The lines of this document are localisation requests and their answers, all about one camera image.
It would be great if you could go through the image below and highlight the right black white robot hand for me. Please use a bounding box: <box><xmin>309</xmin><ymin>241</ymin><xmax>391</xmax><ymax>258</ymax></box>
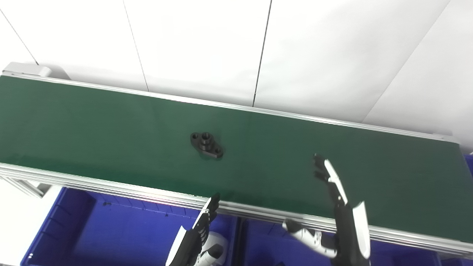
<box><xmin>283</xmin><ymin>153</ymin><xmax>371</xmax><ymax>266</ymax></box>

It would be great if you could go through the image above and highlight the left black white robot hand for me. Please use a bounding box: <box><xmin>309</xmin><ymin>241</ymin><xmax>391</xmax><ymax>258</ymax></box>
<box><xmin>165</xmin><ymin>193</ymin><xmax>225</xmax><ymax>266</ymax></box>

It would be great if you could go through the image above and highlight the black flanged metal part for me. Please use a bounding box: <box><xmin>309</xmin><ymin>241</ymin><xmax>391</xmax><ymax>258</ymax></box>
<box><xmin>190</xmin><ymin>132</ymin><xmax>224</xmax><ymax>160</ymax></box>

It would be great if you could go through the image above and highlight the white cylindrical part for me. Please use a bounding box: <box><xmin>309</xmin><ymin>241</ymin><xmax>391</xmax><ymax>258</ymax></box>
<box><xmin>203</xmin><ymin>232</ymin><xmax>228</xmax><ymax>256</ymax></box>

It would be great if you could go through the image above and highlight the green conveyor belt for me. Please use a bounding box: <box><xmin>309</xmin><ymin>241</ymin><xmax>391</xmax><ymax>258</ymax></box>
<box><xmin>0</xmin><ymin>72</ymin><xmax>473</xmax><ymax>259</ymax></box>
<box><xmin>0</xmin><ymin>76</ymin><xmax>473</xmax><ymax>244</ymax></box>

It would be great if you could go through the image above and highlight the aluminium conveyor support leg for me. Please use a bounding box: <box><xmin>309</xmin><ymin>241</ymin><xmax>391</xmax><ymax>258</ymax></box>
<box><xmin>0</xmin><ymin>177</ymin><xmax>50</xmax><ymax>198</ymax></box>

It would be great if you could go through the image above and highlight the grey conveyor end cover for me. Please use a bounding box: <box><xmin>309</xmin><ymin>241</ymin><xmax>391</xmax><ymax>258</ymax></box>
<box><xmin>3</xmin><ymin>62</ymin><xmax>52</xmax><ymax>79</ymax></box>

